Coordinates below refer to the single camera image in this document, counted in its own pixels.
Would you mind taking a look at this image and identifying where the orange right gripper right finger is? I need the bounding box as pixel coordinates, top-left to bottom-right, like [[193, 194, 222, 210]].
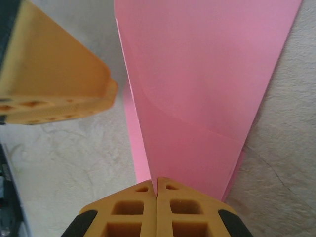
[[157, 176, 252, 237]]

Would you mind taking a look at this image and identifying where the pink paper sheet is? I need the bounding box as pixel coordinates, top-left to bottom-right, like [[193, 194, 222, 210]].
[[113, 0, 303, 202]]

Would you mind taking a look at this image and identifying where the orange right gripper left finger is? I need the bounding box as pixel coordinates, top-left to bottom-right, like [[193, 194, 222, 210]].
[[60, 177, 158, 237]]

